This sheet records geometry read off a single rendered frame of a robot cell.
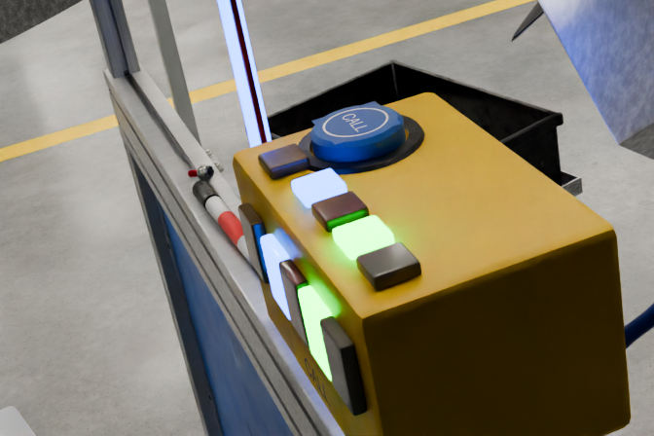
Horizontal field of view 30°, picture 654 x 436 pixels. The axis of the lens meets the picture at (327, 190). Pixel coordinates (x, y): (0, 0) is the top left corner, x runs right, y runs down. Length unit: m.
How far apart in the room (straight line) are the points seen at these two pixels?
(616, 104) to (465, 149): 0.34
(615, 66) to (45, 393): 1.75
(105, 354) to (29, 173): 1.01
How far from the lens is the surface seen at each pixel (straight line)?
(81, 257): 2.85
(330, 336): 0.43
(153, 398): 2.30
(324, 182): 0.48
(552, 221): 0.44
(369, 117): 0.52
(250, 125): 0.77
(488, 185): 0.47
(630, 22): 0.84
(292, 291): 0.46
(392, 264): 0.42
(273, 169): 0.50
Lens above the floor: 1.29
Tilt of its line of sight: 27 degrees down
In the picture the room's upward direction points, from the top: 11 degrees counter-clockwise
